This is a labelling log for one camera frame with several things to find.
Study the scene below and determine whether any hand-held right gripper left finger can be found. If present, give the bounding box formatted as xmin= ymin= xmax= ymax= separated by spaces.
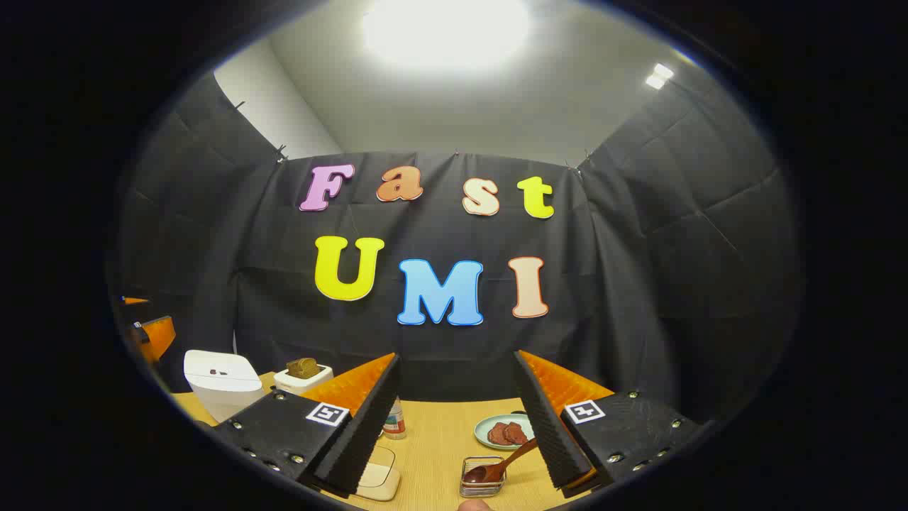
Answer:
xmin=213 ymin=353 xmax=402 ymax=498

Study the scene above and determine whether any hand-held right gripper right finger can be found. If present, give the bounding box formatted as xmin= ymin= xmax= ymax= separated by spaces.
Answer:
xmin=514 ymin=349 xmax=710 ymax=498

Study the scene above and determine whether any brown wooden spoon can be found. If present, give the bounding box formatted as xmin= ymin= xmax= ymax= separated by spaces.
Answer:
xmin=463 ymin=438 xmax=540 ymax=485

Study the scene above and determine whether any large ceiling light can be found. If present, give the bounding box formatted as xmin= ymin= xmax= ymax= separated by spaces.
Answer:
xmin=362 ymin=0 xmax=531 ymax=68

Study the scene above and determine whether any white toaster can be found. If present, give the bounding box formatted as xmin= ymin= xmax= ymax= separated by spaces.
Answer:
xmin=274 ymin=362 xmax=334 ymax=395

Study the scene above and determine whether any white rice cooker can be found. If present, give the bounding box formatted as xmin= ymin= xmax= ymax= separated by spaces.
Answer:
xmin=183 ymin=349 xmax=265 ymax=423

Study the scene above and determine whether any clear plastic bottle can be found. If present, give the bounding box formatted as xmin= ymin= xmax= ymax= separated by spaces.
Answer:
xmin=383 ymin=396 xmax=407 ymax=441

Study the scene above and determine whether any pale green plate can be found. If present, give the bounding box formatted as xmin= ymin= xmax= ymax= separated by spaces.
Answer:
xmin=474 ymin=414 xmax=536 ymax=451

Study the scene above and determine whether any black backdrop cloth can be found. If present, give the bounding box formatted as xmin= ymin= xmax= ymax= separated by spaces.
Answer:
xmin=106 ymin=67 xmax=802 ymax=427

